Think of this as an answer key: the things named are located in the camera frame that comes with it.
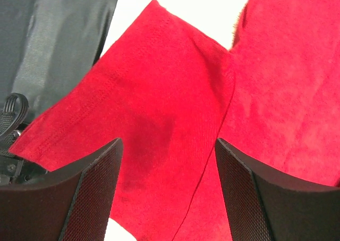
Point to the red t shirt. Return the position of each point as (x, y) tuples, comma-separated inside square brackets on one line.
[(169, 91)]

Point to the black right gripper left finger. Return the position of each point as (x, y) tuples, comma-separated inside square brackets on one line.
[(70, 203)]

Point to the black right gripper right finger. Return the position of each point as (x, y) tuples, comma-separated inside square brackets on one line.
[(263, 203)]

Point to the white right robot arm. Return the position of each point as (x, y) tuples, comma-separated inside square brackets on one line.
[(15, 170)]

